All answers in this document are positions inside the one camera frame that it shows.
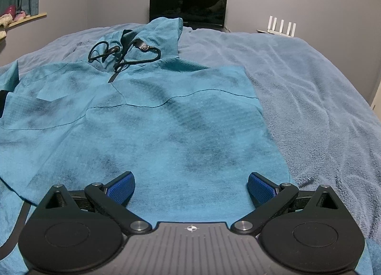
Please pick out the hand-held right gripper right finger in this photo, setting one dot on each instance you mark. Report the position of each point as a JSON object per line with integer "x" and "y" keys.
{"x": 259, "y": 187}

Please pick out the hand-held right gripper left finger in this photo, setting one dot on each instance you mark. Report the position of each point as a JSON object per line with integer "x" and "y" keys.
{"x": 122, "y": 187}

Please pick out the teal hooded jacket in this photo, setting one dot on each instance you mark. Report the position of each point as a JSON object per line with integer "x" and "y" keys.
{"x": 154, "y": 120}

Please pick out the blue fleece blanket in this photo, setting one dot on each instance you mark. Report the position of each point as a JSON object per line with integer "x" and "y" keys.
{"x": 312, "y": 90}

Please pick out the white router with antennas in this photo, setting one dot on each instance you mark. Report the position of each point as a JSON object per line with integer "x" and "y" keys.
{"x": 279, "y": 26}

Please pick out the wooden window sill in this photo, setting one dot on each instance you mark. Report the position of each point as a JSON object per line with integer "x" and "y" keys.
{"x": 28, "y": 18}

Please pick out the black monitor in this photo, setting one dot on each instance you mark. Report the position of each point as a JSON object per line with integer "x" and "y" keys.
{"x": 188, "y": 4}

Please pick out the beige plush toy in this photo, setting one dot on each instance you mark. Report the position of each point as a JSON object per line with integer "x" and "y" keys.
{"x": 4, "y": 23}

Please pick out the pink toy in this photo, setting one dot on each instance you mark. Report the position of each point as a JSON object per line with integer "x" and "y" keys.
{"x": 15, "y": 13}

